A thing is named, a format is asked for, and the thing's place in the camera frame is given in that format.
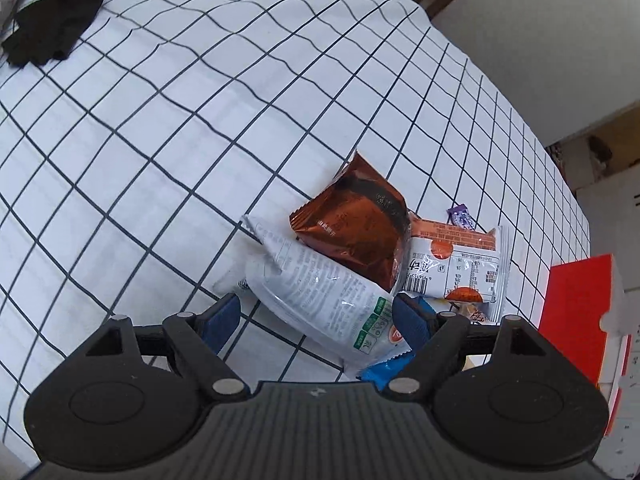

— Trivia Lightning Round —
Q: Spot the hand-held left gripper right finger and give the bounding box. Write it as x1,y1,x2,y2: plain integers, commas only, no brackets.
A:
385,294,546,396

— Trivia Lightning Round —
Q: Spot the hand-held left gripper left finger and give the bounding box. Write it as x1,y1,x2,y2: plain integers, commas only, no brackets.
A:
87,292,251,401

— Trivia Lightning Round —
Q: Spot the blue snack packet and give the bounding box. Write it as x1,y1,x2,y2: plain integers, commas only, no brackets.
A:
357,296,451,392

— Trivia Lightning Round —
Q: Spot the small brown print snack packet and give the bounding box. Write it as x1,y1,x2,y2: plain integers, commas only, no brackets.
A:
457,302,493,325

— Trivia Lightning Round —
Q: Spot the white orange label snack packet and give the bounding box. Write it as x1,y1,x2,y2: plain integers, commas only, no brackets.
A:
399,215,512,324

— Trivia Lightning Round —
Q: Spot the large white snack packet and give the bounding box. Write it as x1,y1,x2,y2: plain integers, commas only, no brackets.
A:
242,214,417,377

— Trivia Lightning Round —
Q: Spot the copper brown snack packet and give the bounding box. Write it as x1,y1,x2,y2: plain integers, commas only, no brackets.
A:
289,150,412,294

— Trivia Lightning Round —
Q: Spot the small purple candy packet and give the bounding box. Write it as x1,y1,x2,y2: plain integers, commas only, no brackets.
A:
446,203,479,231

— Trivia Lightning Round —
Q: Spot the red and white cardboard box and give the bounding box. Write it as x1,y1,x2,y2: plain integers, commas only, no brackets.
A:
536,253,640,438

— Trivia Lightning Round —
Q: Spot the white black grid tablecloth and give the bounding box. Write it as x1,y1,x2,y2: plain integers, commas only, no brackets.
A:
0,0,592,463

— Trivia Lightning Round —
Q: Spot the brown cardboard box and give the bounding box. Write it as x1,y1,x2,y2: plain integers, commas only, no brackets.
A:
546,102,640,196

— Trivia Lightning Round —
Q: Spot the black glove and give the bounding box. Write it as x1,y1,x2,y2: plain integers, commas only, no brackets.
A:
2,0,106,67

